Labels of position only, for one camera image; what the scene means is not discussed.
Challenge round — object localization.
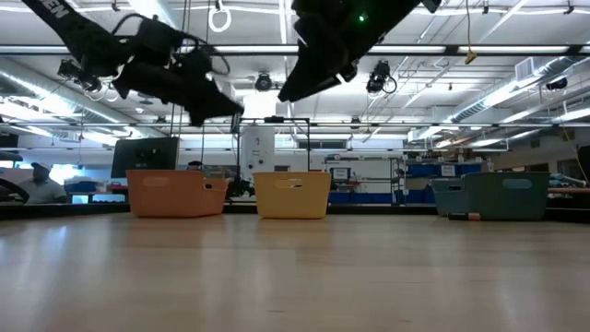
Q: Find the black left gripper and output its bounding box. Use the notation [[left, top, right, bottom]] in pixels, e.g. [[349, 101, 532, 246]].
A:
[[112, 45, 245, 127]]

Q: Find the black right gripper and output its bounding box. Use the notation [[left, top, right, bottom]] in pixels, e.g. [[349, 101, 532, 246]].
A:
[[277, 0, 421, 104]]

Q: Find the white cabinet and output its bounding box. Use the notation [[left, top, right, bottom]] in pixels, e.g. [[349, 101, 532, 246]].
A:
[[240, 126, 277, 184]]

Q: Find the small black background robot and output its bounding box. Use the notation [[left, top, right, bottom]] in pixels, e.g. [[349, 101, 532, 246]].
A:
[[228, 177, 255, 199]]

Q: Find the black monitor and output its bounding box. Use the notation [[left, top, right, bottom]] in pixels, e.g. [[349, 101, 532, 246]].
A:
[[110, 136, 181, 180]]

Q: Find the orange plastic bin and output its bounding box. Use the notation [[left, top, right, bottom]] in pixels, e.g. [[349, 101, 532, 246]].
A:
[[125, 169, 230, 219]]

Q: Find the yellow plastic bin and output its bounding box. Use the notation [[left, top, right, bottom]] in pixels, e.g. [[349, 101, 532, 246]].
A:
[[252, 171, 333, 220]]

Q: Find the blue bin shelving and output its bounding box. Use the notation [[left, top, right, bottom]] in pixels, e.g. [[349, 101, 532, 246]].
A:
[[324, 154, 476, 206]]

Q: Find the low bench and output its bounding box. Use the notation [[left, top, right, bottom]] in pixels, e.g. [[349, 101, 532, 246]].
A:
[[67, 191, 132, 206]]

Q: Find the teal box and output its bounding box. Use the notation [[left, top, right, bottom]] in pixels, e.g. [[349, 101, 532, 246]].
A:
[[66, 178, 99, 195]]

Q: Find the blue plastic bin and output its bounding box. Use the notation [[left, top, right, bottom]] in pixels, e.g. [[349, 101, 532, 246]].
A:
[[431, 171, 551, 221]]

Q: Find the wooden workbench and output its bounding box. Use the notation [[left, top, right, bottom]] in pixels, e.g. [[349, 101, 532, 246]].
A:
[[547, 185, 590, 196]]

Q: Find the round black ceiling camera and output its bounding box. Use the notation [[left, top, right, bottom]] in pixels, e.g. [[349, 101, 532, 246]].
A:
[[254, 72, 275, 93]]

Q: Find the black metal frame stand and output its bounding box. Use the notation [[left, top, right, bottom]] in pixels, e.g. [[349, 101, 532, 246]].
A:
[[235, 115, 312, 204]]

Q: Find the white hanging ring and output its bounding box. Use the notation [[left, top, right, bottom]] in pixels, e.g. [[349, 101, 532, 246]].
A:
[[207, 3, 233, 34]]

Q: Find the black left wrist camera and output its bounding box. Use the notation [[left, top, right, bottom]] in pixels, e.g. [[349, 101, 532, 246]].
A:
[[131, 17, 188, 64]]

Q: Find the white coiled cable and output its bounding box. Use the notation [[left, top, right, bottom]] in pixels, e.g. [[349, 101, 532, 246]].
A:
[[84, 81, 120, 103]]

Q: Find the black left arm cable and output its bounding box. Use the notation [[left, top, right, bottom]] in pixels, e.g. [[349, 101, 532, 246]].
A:
[[112, 12, 231, 77]]

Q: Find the black table frame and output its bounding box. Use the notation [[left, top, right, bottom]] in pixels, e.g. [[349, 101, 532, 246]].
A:
[[0, 197, 590, 225]]

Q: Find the yellow hanging cord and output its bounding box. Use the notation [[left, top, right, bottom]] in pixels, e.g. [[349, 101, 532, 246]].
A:
[[464, 0, 479, 65]]

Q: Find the black ribbed hose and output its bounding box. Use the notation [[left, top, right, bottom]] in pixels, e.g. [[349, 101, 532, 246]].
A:
[[0, 177, 30, 207]]

